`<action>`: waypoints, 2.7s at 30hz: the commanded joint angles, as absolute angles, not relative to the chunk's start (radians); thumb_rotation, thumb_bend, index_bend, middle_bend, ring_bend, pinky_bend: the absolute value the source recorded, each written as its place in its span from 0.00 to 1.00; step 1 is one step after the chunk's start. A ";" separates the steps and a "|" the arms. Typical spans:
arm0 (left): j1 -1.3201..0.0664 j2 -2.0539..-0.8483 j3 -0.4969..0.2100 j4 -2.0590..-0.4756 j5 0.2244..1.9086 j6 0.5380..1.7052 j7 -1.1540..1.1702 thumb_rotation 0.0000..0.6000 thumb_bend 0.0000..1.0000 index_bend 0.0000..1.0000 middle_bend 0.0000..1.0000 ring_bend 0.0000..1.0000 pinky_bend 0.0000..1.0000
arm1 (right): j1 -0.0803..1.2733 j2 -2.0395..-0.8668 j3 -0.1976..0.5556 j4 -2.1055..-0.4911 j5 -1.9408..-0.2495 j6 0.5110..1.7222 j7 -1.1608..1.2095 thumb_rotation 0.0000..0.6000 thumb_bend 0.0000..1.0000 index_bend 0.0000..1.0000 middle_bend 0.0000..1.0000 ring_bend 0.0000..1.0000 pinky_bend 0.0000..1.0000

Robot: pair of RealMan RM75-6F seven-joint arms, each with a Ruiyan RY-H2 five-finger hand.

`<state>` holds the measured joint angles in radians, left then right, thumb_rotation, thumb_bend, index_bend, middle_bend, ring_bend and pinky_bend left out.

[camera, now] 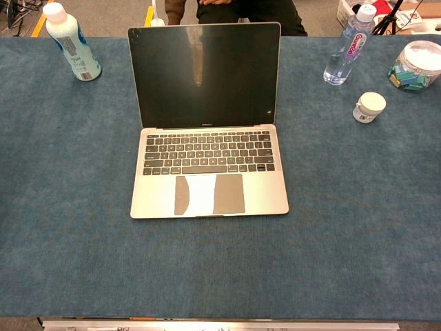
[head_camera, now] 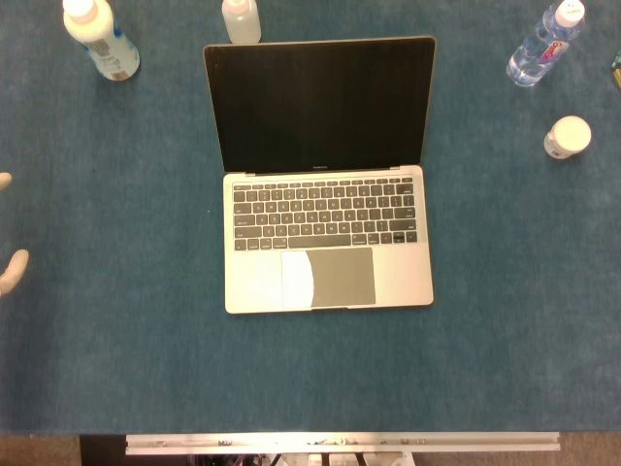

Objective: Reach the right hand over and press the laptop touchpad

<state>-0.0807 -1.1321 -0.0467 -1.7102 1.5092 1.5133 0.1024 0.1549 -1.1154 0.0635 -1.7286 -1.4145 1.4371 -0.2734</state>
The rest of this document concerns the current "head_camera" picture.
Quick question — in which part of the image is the silver open laptop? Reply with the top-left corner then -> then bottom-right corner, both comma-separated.
202,34 -> 438,316

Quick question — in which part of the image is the small translucent plastic bottle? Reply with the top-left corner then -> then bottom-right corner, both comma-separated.
221,0 -> 263,46

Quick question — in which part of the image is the small white capped jar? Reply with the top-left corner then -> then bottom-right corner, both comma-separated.
543,115 -> 593,159

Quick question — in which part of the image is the white bottle with blue label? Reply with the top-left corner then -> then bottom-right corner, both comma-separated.
62,0 -> 142,83

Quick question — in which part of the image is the clear water bottle pink label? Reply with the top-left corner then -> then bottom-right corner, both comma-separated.
506,0 -> 588,88

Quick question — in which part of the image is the aluminium frame rail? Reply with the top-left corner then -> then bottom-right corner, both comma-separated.
124,431 -> 561,456

